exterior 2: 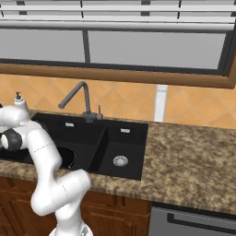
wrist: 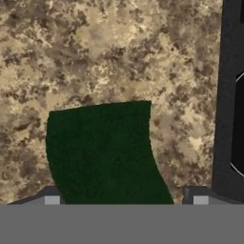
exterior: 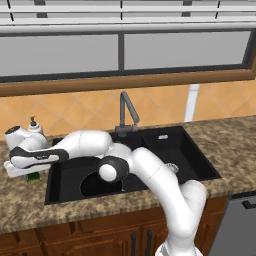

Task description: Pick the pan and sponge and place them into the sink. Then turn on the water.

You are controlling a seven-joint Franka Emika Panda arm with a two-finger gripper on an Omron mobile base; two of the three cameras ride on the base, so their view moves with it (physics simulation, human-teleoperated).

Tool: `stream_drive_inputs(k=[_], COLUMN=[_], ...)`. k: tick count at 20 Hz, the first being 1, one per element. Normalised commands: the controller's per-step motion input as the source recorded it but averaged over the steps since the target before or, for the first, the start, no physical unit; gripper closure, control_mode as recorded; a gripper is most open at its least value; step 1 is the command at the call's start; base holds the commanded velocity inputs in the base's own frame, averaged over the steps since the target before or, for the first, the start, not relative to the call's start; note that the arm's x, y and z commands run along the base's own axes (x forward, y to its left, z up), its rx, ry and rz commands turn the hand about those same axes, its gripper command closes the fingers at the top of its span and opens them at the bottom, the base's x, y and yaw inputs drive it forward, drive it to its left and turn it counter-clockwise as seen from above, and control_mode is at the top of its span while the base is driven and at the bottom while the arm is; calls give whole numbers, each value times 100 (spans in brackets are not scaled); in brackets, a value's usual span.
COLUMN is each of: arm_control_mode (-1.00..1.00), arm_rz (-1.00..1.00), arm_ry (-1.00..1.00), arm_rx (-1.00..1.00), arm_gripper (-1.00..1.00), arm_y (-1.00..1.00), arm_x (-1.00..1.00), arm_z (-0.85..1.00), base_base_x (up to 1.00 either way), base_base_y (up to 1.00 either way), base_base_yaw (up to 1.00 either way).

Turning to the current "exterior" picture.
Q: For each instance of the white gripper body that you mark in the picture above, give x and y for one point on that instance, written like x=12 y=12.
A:
x=23 y=170

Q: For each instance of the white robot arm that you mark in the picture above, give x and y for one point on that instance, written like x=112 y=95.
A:
x=166 y=186

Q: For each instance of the green sponge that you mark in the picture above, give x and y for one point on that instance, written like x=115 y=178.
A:
x=33 y=177

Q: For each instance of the black pan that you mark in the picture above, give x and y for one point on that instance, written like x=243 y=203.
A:
x=93 y=186

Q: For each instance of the silver sink drain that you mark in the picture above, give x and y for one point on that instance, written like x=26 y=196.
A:
x=172 y=167

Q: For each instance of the black sink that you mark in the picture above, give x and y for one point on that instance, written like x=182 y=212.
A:
x=186 y=156

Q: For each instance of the white soap dispenser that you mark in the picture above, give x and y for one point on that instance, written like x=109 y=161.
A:
x=34 y=127

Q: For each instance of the brown cupboard door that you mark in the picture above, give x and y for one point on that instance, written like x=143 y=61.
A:
x=210 y=223
x=16 y=245
x=90 y=243

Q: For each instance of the brown false drawer front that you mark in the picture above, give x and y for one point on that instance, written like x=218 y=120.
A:
x=116 y=220

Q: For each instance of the dark grey tap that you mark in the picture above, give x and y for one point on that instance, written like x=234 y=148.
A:
x=128 y=106

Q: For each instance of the white window blinds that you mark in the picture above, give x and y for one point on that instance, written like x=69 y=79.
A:
x=100 y=15

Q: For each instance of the grey dishwasher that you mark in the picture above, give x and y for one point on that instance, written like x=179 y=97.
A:
x=236 y=230

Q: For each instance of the window with brown frame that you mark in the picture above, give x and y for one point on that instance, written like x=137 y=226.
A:
x=116 y=53

